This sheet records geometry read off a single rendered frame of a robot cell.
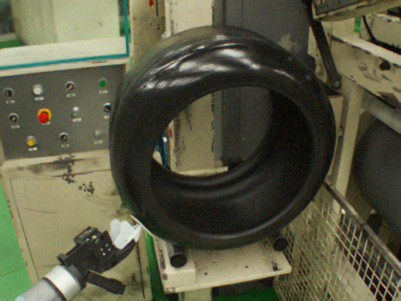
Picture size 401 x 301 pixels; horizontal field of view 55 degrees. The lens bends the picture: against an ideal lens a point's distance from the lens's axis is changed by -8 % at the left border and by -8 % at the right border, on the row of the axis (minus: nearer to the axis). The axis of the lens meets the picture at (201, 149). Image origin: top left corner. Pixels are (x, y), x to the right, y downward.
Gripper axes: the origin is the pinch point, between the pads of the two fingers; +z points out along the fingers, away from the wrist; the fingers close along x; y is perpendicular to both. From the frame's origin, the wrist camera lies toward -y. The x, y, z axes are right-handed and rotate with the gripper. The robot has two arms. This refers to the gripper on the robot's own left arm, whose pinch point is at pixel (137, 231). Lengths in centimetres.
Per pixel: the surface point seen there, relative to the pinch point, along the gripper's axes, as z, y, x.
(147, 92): 9.8, 29.3, -11.7
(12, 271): 0, -54, 156
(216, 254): 21.8, -25.8, 3.7
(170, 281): 3.5, -20.1, 3.3
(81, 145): 30, 8, 64
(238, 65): 22.5, 27.7, -25.9
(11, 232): 19, -45, 188
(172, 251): 7.1, -12.1, 1.6
